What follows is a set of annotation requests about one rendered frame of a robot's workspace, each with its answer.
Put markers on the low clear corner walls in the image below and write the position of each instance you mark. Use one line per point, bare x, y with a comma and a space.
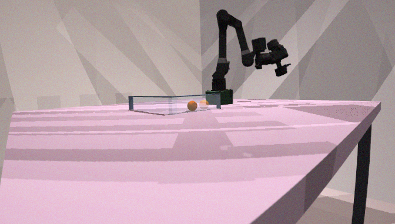
175, 106

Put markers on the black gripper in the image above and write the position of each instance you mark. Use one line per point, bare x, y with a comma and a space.
280, 70

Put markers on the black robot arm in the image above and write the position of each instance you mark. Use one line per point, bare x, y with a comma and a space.
259, 45

